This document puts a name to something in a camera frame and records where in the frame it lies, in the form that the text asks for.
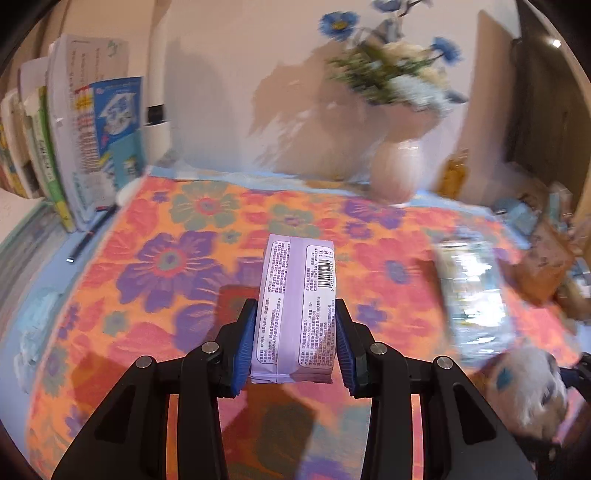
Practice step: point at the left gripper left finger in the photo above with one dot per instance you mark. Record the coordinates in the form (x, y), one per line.
(125, 437)

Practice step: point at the purple tissue pack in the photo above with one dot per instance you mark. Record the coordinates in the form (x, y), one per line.
(294, 340)

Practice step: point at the cotton swab packet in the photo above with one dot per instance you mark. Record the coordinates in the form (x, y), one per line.
(472, 288)

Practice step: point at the blue plush bunny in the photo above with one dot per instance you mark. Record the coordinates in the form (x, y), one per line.
(525, 389)

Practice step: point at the floral orange tablecloth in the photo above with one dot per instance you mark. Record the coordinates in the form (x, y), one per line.
(179, 262)

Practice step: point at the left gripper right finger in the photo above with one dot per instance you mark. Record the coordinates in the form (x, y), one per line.
(462, 437)

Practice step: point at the stack of books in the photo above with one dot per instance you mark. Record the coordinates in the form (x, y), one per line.
(47, 122)

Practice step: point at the amber glass bottle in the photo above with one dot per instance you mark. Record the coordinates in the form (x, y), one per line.
(454, 175)

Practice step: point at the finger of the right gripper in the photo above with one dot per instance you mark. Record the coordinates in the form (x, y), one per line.
(578, 376)

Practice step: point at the blue white artificial flowers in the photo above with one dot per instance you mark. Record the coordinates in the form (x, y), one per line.
(382, 67)

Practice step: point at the black pen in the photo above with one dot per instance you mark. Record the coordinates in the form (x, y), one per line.
(91, 233)

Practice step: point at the white ribbed vase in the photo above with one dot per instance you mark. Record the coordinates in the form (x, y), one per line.
(398, 165)

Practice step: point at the white desk lamp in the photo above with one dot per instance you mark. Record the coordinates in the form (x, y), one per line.
(156, 132)

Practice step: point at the blue cover book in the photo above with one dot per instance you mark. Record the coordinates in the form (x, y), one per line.
(117, 126)

